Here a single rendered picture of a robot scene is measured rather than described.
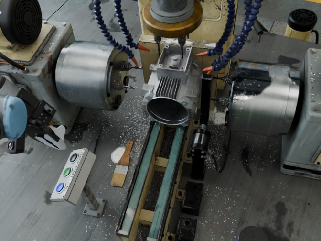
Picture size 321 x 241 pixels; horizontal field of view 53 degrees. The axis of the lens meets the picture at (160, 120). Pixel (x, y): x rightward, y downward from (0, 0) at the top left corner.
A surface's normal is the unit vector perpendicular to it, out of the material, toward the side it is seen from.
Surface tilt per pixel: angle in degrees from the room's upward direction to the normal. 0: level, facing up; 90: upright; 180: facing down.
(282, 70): 9
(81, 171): 59
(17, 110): 93
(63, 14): 0
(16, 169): 0
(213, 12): 90
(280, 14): 0
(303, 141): 90
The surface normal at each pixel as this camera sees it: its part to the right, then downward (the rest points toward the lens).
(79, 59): -0.15, -0.27
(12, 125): 1.00, 0.06
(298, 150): -0.24, 0.79
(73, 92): -0.25, 0.59
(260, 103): -0.22, 0.18
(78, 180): 0.79, -0.17
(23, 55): -0.07, -0.59
